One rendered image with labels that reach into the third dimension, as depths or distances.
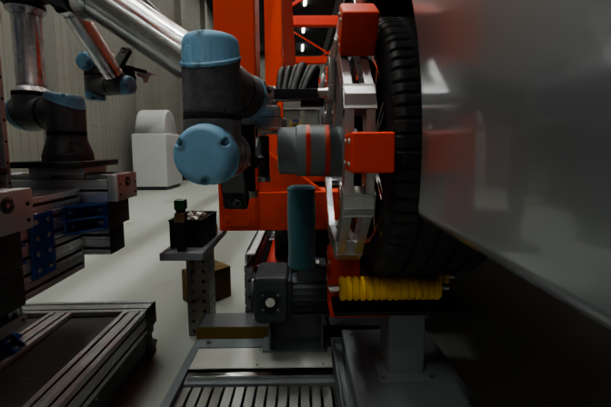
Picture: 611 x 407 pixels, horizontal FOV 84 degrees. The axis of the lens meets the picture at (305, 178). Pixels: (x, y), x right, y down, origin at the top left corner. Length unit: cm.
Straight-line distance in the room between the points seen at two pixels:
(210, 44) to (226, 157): 14
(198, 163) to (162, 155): 698
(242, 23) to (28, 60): 73
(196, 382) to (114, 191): 70
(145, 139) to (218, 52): 710
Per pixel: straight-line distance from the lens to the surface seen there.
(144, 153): 756
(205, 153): 42
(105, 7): 70
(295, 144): 87
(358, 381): 108
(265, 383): 135
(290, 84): 74
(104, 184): 130
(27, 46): 153
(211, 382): 138
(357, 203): 68
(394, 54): 70
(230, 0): 149
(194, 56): 46
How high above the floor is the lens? 86
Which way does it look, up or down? 5 degrees down
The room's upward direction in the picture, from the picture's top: straight up
